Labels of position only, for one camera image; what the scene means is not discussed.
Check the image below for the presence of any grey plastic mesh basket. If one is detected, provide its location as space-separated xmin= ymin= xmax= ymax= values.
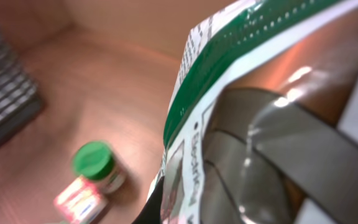
xmin=0 ymin=34 xmax=42 ymax=145

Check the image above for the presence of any green 3M gloves packet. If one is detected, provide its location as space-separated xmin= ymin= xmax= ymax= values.
xmin=147 ymin=0 xmax=358 ymax=223

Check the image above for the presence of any green lid white jar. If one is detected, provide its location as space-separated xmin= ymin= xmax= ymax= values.
xmin=72 ymin=141 xmax=126 ymax=194

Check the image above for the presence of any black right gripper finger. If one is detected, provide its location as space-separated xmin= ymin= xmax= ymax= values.
xmin=132 ymin=177 xmax=165 ymax=224

